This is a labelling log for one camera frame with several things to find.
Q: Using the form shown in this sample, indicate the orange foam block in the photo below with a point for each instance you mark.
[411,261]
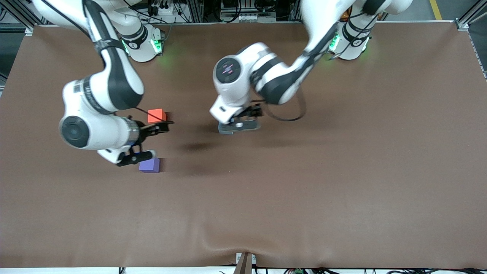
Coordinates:
[158,112]

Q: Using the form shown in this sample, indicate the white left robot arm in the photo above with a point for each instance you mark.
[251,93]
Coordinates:
[274,76]

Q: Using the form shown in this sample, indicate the purple foam block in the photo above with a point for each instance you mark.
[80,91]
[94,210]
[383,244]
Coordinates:
[150,166]

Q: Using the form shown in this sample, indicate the aluminium frame post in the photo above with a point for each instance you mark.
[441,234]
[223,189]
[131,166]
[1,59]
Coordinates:
[471,13]
[19,15]

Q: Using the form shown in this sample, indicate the brown table cloth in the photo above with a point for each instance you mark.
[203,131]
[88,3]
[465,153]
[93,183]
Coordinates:
[304,190]

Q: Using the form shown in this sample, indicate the metal table edge bracket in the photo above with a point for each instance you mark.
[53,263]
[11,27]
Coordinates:
[245,264]

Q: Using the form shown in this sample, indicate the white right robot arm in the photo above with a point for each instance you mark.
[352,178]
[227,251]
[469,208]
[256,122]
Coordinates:
[114,83]

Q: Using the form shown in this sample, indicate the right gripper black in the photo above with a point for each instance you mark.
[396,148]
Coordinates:
[146,131]

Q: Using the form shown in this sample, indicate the power strip with plugs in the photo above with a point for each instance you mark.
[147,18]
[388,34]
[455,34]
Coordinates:
[163,9]

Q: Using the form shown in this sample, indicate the green plug connector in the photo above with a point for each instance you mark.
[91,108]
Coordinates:
[298,271]

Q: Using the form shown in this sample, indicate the white terminal block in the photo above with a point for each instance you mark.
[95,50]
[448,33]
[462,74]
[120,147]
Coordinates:
[255,17]

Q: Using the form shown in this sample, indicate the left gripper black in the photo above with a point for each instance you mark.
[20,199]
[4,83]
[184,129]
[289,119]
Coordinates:
[254,111]

